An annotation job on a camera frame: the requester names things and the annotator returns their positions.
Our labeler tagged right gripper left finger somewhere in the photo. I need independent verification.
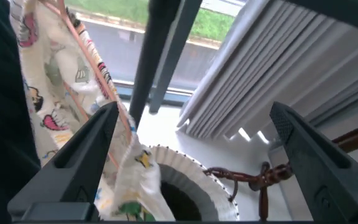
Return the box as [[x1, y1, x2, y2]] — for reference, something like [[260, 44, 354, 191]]
[[7, 101, 120, 222]]

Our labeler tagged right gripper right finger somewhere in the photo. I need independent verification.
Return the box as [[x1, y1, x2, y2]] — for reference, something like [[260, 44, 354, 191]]
[[268, 101, 358, 222]]

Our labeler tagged cream printed garment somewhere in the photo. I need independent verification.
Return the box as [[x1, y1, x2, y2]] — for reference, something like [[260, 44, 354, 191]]
[[9, 0, 175, 222]]

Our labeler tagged black garment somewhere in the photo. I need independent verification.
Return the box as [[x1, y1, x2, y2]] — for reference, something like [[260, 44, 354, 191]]
[[0, 0, 42, 224]]

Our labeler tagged white laundry basket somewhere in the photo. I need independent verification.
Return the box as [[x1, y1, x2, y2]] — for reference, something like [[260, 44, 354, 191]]
[[149, 144, 241, 222]]

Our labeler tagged dark brown wooden stand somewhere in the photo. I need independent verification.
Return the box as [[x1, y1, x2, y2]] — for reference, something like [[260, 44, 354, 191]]
[[203, 119, 358, 222]]

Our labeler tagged beige curtain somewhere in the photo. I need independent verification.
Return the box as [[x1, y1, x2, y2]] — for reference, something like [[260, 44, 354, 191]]
[[176, 0, 358, 141]]

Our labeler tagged window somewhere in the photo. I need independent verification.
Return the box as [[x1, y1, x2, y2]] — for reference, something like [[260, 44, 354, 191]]
[[63, 0, 248, 114]]

